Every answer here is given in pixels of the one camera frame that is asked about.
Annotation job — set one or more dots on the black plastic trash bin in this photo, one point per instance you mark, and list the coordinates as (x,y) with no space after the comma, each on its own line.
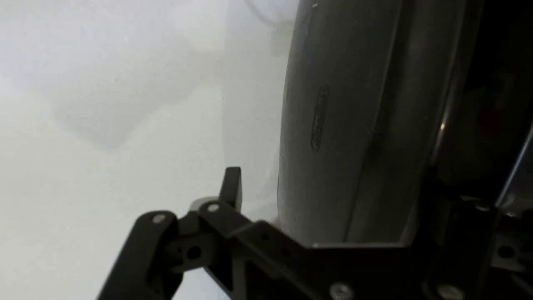
(343,111)

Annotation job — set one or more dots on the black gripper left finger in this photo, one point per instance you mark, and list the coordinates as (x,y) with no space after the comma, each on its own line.
(277,261)

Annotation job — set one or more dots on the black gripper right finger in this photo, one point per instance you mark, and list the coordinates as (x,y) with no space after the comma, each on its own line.
(476,256)

